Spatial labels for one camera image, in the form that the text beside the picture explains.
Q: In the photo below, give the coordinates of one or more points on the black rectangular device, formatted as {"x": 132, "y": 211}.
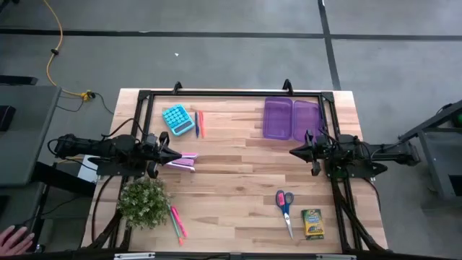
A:
{"x": 6, "y": 118}

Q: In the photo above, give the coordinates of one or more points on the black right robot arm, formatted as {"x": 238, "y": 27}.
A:
{"x": 382, "y": 151}

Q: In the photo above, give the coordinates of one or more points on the grey metal cart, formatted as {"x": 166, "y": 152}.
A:
{"x": 433, "y": 159}

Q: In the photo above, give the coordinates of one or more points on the grey side table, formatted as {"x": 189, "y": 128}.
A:
{"x": 29, "y": 137}

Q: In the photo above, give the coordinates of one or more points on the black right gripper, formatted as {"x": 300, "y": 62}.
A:
{"x": 317, "y": 153}

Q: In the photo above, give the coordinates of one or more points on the black metal table frame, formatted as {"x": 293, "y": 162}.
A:
{"x": 234, "y": 93}

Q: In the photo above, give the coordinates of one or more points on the small potted green plant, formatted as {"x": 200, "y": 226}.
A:
{"x": 144, "y": 202}

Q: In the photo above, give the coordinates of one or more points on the orange highlighter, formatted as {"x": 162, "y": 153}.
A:
{"x": 201, "y": 124}

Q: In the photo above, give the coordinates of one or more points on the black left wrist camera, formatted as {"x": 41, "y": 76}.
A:
{"x": 151, "y": 139}

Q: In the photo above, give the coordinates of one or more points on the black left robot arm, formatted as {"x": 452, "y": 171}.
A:
{"x": 108, "y": 148}

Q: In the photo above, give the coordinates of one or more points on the pink highlighter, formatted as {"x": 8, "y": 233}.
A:
{"x": 178, "y": 220}

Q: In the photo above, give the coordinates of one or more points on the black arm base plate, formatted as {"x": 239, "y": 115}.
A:
{"x": 108, "y": 169}
{"x": 364, "y": 169}

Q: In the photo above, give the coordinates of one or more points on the person's hand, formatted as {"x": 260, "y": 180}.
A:
{"x": 14, "y": 242}

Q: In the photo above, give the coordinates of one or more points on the teal calculator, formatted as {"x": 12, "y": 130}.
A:
{"x": 177, "y": 119}

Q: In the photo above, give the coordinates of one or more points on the black metal stand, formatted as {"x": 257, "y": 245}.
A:
{"x": 65, "y": 178}

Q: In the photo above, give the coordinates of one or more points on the green yellow crayon box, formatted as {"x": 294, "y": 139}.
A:
{"x": 312, "y": 224}

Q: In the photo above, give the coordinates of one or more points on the green pencil orange tip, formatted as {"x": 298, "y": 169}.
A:
{"x": 176, "y": 228}

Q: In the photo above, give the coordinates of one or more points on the pink and white stapler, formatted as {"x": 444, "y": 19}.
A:
{"x": 186, "y": 163}

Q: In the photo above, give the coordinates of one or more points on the purple plastic pencil case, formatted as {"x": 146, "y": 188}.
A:
{"x": 278, "y": 119}

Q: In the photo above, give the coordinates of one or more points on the black flat bar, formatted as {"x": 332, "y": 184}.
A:
{"x": 18, "y": 80}

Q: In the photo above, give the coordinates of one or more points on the blue pen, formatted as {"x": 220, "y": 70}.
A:
{"x": 197, "y": 126}

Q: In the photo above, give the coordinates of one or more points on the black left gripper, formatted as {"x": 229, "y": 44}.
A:
{"x": 153, "y": 155}

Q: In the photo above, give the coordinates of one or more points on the silver metal bracket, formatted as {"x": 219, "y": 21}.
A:
{"x": 335, "y": 257}
{"x": 133, "y": 256}

